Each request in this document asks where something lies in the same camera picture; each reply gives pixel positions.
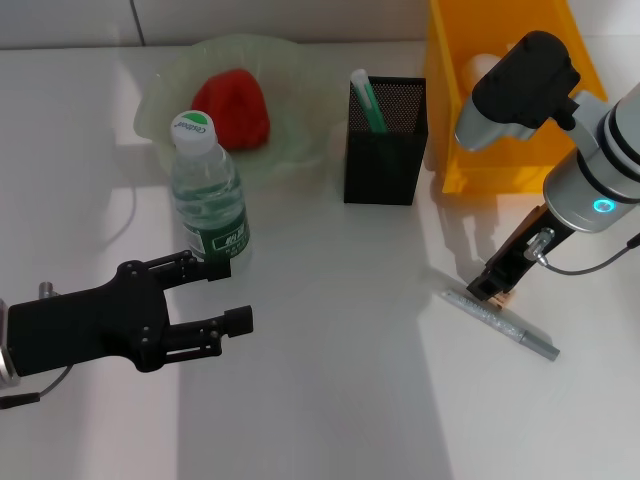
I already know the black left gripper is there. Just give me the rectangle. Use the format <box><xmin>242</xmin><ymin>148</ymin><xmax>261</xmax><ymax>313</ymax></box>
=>
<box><xmin>7</xmin><ymin>250</ymin><xmax>255</xmax><ymax>375</ymax></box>

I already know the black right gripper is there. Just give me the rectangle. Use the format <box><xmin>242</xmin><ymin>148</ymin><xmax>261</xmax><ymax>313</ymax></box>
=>
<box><xmin>465</xmin><ymin>203</ymin><xmax>576</xmax><ymax>302</ymax></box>

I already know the clear water bottle green label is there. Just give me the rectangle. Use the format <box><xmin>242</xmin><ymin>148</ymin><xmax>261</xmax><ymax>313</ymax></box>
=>
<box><xmin>170</xmin><ymin>109</ymin><xmax>253</xmax><ymax>274</ymax></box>

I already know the orange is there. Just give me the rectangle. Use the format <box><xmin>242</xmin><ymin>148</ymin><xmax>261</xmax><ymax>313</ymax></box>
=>
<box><xmin>191</xmin><ymin>68</ymin><xmax>271</xmax><ymax>153</ymax></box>

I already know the mint green pen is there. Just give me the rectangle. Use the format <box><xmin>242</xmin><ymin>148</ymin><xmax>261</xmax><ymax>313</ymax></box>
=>
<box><xmin>349</xmin><ymin>68</ymin><xmax>390</xmax><ymax>135</ymax></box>

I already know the white paper ball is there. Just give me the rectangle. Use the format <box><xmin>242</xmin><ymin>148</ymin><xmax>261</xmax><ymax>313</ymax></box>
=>
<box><xmin>462</xmin><ymin>52</ymin><xmax>501</xmax><ymax>94</ymax></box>

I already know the silver glitter pen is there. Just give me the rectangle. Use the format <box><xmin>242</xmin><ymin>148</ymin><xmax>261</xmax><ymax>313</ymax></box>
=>
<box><xmin>440</xmin><ymin>288</ymin><xmax>562</xmax><ymax>361</ymax></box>

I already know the black mesh pen holder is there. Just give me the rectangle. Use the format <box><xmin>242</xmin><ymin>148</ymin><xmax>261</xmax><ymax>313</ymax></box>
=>
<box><xmin>342</xmin><ymin>74</ymin><xmax>430</xmax><ymax>205</ymax></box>

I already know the green glass fruit plate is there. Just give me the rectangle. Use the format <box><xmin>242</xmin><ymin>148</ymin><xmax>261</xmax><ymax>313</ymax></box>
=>
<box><xmin>133</xmin><ymin>32</ymin><xmax>346</xmax><ymax>190</ymax></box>

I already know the yellow plastic bin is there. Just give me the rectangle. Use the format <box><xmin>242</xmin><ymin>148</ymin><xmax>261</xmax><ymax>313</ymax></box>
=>
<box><xmin>423</xmin><ymin>0</ymin><xmax>609</xmax><ymax>194</ymax></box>

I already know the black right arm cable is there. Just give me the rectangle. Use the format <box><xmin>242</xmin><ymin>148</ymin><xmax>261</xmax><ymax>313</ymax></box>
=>
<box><xmin>524</xmin><ymin>227</ymin><xmax>640</xmax><ymax>276</ymax></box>

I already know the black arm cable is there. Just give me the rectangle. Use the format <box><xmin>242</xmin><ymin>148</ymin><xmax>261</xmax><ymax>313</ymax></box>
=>
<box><xmin>0</xmin><ymin>364</ymin><xmax>76</xmax><ymax>410</ymax></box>
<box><xmin>524</xmin><ymin>227</ymin><xmax>640</xmax><ymax>276</ymax></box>

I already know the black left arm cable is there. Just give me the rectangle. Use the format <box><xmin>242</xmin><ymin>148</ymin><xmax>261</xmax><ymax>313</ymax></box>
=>
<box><xmin>0</xmin><ymin>364</ymin><xmax>76</xmax><ymax>410</ymax></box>

